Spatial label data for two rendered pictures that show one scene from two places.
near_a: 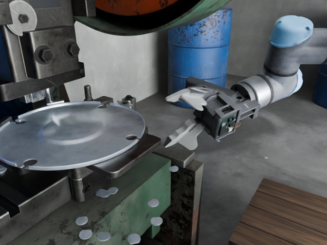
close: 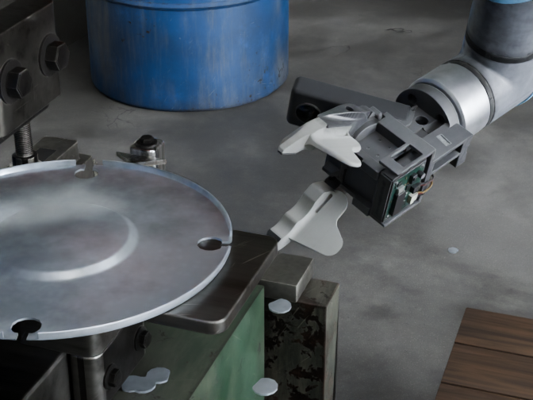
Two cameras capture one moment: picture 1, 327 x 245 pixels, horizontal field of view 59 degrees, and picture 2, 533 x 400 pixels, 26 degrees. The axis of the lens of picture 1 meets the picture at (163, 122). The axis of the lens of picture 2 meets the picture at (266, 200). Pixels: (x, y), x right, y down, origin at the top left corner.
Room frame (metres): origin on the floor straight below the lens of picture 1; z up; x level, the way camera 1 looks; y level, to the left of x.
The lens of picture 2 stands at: (-0.34, 0.22, 1.27)
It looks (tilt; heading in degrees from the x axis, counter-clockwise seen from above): 28 degrees down; 346
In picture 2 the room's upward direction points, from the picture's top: straight up
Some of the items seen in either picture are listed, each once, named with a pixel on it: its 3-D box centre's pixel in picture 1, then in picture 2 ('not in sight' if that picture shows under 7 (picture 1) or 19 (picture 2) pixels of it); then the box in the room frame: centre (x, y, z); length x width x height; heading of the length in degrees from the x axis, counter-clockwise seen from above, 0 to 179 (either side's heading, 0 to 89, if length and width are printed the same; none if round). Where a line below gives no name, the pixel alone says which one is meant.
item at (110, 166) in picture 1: (93, 163); (116, 314); (0.49, 0.14, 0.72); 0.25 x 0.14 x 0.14; 57
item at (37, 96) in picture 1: (32, 91); not in sight; (0.59, 0.28, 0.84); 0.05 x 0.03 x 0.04; 147
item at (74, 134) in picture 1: (72, 128); (59, 238); (0.52, 0.18, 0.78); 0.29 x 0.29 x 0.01
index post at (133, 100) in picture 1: (129, 113); (148, 181); (0.67, 0.09, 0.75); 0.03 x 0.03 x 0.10; 57
